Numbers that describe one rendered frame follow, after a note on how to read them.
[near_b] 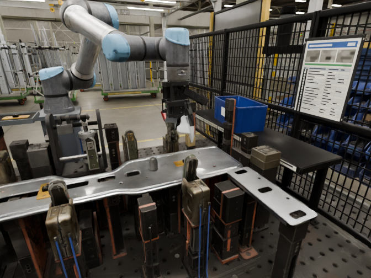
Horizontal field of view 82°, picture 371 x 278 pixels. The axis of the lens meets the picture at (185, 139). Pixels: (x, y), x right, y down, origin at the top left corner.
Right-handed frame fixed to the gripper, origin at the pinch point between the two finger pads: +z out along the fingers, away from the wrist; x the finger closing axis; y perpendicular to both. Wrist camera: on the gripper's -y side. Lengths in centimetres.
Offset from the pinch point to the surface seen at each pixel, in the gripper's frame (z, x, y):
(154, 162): 7.6, 1.5, 12.4
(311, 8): -101, -245, -354
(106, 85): 65, -694, -20
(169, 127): 0.8, -13.5, 1.1
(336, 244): 42, 34, -49
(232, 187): 13.2, 19.2, -8.7
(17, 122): -5, -27, 56
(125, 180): 10.8, 3.9, 23.5
